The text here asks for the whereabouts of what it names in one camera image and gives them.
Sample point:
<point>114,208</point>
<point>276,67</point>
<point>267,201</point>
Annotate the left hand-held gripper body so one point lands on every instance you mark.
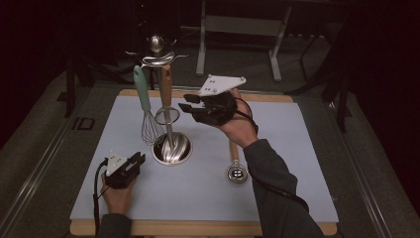
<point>119,173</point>

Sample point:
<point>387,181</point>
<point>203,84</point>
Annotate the steel utensil rack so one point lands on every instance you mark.
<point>172,152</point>

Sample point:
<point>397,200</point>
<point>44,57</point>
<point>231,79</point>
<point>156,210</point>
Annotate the person's right hand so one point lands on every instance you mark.
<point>239,129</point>

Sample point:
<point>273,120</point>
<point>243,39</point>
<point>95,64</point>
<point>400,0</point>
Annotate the grey metal desk frame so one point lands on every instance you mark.
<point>244,25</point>

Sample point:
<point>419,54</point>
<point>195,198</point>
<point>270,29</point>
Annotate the wooden table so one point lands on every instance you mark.
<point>198,228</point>

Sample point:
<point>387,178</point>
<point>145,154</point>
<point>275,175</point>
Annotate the person's left hand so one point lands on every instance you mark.
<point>118,198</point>

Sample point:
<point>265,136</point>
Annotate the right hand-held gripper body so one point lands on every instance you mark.
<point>216,105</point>

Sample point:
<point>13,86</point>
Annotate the dark metal stand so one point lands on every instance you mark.
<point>70,89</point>
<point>341,99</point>

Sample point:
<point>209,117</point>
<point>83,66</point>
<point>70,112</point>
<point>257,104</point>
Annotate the pale blue table mat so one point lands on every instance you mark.
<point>204,191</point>

